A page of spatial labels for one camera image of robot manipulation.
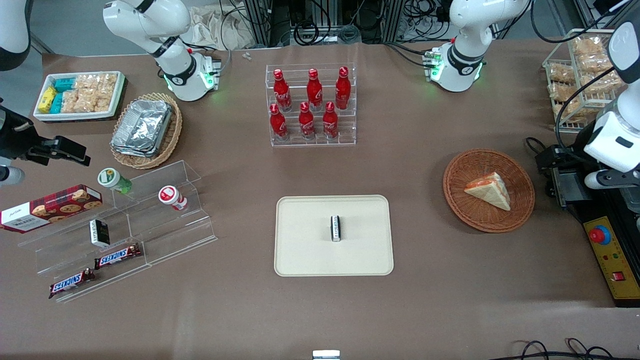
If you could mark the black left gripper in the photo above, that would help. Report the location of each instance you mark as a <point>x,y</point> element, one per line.
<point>573,156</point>

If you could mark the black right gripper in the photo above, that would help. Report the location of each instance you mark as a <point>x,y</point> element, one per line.
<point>15,136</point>

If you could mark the triangular sandwich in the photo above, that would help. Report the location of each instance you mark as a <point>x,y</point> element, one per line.
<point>492,192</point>

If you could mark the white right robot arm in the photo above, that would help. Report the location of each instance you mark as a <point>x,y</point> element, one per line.
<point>150,20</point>

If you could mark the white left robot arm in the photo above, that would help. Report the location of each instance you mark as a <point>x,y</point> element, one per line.
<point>465,30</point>

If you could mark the white rectangular snack tray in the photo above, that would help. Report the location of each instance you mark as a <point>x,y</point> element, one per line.
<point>75,116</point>

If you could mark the round brown wicker basket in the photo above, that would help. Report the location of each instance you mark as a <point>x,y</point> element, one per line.
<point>475,215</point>

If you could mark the oval tan wicker basket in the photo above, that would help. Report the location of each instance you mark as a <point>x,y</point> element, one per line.
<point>172,135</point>

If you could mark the beige rectangular tray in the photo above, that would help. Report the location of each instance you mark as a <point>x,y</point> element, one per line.
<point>305,250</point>

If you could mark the green lidded small bottle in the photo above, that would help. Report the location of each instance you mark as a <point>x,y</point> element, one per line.
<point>110,178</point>

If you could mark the clear rice cracker packet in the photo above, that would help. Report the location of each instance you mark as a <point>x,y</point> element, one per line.
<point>104,100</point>
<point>92,81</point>
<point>75,102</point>

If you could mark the teal snack packet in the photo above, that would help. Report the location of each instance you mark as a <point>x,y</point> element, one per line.
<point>56,103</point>
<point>64,84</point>

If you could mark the yellow snack packet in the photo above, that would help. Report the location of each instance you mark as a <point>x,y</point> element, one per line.
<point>46,100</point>

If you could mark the red tartan cookie box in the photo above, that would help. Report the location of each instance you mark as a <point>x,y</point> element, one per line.
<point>50,207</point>

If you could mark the clear fried snack packet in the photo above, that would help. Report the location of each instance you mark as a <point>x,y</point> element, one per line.
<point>564,91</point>
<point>561,73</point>
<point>589,46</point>
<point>595,64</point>
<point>597,85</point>

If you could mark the stacked aluminium foil trays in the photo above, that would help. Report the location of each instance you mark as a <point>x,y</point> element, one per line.
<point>142,127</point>

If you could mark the small black gum box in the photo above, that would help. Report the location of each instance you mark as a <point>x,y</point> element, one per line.
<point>99,233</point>

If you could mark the red emergency stop button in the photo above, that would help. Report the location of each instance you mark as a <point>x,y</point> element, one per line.
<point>599,235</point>

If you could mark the red lidded small bottle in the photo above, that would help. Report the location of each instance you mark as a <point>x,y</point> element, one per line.
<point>170,196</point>

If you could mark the brown Snickers bar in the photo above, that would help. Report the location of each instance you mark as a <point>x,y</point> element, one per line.
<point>117,256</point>
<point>70,283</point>

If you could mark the black yellow control box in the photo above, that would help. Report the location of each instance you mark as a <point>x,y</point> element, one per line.
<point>620,260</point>

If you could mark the clear acrylic stepped shelf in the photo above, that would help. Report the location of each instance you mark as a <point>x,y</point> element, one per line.
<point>175,235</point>

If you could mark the crumpled white cloth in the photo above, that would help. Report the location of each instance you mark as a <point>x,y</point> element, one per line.
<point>210,30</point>

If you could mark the clear acrylic bottle rack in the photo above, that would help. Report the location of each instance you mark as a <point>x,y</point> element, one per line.
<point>345,135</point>

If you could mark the red cola bottle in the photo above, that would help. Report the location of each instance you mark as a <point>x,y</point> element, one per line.
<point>343,89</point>
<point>306,122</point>
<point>278,124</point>
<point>314,90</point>
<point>330,122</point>
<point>281,92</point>

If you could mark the small black white box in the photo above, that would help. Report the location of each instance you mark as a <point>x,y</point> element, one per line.
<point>335,229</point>

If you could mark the small silver block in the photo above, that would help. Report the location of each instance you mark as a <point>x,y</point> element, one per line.
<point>326,355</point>

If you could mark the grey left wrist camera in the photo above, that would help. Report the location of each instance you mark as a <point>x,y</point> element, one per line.
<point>597,180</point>

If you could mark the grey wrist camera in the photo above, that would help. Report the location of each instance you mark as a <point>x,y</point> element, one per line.
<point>597,180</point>
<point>10,176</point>

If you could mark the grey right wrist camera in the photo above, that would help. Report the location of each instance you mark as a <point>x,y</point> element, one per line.
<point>10,176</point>

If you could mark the aluminium frame rack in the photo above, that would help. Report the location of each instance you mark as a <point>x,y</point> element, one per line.
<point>260,20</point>

